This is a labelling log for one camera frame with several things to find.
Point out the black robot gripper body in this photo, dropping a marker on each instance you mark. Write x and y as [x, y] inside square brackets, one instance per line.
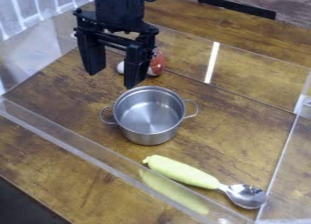
[115, 24]

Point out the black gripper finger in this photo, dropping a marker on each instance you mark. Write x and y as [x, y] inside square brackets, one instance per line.
[92, 52]
[136, 63]

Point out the red and white toy mushroom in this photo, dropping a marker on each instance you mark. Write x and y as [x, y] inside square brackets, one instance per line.
[157, 63]

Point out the stainless steel pot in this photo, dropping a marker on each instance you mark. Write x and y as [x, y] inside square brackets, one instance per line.
[148, 113]

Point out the black bar on table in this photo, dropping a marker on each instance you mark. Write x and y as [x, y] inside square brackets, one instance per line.
[246, 9]

